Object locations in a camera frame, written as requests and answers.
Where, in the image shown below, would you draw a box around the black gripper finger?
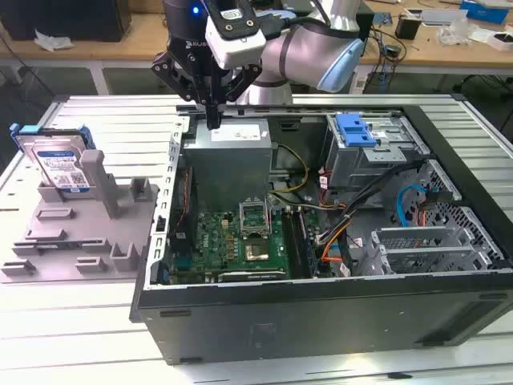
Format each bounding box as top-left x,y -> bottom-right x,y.
150,50 -> 216,131
215,63 -> 262,131

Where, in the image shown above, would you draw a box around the hard disk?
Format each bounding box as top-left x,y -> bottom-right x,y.
10,123 -> 94,196

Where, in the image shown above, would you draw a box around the blue SATA wire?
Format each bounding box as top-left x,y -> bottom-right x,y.
395,183 -> 426,229

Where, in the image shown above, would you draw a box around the coloured power wire black plug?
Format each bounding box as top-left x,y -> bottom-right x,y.
414,186 -> 454,229

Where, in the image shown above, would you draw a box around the metal disk bay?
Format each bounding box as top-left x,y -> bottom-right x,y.
370,226 -> 504,276

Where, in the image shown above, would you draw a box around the light wooden desk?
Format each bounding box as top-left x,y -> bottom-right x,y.
0,0 -> 513,97

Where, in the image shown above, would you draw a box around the grey power supply unit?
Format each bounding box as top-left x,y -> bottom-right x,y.
182,118 -> 274,213

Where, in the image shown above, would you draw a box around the metal socket cover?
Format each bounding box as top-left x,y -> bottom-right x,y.
239,199 -> 273,238

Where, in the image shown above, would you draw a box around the blue drive latch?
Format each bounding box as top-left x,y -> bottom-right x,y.
336,114 -> 378,148

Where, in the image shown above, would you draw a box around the crumpled white paper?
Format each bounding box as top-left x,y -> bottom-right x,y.
33,27 -> 76,53

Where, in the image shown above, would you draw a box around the large black box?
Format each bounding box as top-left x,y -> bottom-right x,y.
0,0 -> 133,43

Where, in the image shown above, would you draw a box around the black case fan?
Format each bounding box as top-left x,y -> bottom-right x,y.
176,166 -> 200,252

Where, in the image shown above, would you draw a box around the metal optical drive cage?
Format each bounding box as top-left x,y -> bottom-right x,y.
323,114 -> 433,201

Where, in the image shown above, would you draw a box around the green motherboard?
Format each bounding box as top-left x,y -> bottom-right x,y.
170,206 -> 341,284

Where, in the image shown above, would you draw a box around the black RAM slot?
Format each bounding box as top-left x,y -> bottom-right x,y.
281,206 -> 302,278
300,206 -> 323,277
287,206 -> 309,278
294,206 -> 316,278

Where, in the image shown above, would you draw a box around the CPU socket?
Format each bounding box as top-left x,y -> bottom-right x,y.
244,239 -> 270,261

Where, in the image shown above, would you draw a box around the small black box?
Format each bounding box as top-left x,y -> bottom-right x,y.
394,14 -> 422,40

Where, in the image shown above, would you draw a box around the grey parts rack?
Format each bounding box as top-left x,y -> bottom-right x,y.
0,150 -> 160,284

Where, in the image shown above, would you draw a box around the black graphics card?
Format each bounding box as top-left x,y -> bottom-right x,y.
216,269 -> 289,284

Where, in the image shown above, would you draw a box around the flat white box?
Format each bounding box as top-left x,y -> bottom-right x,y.
420,8 -> 468,27

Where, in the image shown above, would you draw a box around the clear plastic bag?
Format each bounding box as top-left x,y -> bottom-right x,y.
436,18 -> 472,46

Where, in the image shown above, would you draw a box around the black PC case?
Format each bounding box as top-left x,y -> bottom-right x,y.
128,94 -> 513,366

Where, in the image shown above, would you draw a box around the blue cardboard box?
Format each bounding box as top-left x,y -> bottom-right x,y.
459,0 -> 513,25

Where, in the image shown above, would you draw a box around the white tray black insert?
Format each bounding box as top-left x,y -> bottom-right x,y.
489,30 -> 513,52

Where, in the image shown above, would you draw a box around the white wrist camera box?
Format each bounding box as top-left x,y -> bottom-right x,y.
204,0 -> 269,70

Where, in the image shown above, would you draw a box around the black camera cable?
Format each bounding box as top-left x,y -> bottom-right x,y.
258,10 -> 333,41

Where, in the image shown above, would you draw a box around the yellow black supply wires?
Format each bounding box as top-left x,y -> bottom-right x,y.
269,143 -> 310,196

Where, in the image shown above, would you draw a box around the wire locking lever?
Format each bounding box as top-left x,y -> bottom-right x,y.
267,194 -> 278,241

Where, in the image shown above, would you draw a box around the black sleeved cable bundle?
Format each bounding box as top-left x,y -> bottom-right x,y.
316,158 -> 426,265

